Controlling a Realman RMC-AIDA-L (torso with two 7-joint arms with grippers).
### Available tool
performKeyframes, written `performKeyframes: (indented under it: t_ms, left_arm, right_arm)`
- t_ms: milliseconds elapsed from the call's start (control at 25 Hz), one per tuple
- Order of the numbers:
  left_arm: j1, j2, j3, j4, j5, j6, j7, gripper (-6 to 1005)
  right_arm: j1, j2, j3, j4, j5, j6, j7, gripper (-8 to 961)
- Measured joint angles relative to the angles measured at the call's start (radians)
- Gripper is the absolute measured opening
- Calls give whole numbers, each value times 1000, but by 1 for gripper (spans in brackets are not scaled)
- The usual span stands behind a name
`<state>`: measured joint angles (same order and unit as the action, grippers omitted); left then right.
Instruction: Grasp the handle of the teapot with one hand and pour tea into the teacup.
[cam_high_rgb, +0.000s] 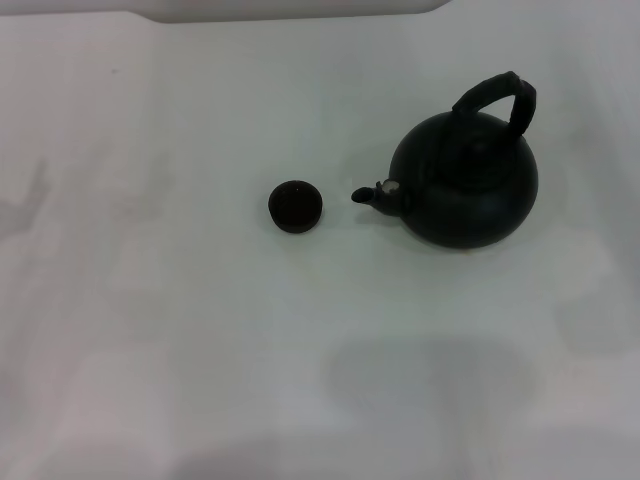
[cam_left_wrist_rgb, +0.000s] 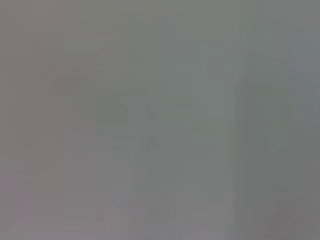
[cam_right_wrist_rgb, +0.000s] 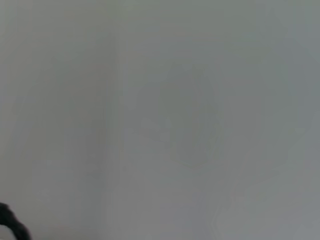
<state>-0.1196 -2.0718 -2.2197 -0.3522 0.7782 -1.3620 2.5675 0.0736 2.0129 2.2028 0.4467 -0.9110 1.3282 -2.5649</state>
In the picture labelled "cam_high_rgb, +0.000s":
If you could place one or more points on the small dark teacup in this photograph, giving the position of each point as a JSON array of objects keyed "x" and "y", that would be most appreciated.
[{"x": 295, "y": 207}]

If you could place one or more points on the black round teapot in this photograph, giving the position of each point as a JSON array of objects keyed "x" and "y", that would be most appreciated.
[{"x": 470, "y": 190}]

